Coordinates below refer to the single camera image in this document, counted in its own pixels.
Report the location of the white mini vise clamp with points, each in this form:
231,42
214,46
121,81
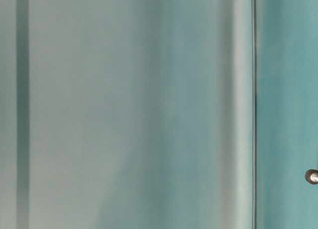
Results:
311,176

